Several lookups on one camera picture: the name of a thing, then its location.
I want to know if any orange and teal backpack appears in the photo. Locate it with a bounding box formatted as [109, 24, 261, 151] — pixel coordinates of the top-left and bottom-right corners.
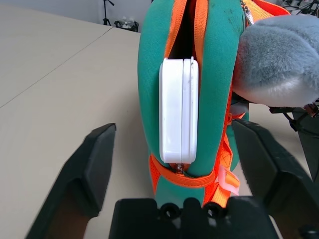
[138, 0, 292, 210]

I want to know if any grey plush toy keychain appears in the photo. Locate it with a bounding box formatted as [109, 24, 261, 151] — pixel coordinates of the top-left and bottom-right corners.
[231, 0, 319, 105]

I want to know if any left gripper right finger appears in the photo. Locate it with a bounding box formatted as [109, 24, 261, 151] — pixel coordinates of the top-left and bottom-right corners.
[231, 118, 319, 239]

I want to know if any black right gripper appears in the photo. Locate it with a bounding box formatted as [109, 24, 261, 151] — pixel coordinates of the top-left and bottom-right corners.
[268, 98, 319, 181]

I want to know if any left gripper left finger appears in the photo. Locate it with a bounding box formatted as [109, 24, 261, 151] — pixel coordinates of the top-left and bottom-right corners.
[24, 123, 118, 239]

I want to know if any black tripod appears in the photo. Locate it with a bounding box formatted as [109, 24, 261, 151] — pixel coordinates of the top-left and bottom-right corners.
[101, 0, 116, 26]

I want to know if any black cable pile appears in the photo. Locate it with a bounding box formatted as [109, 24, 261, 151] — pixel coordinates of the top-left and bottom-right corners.
[281, 0, 319, 15]

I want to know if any white pencil case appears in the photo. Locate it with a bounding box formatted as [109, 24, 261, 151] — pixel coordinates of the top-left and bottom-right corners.
[159, 56, 200, 164]

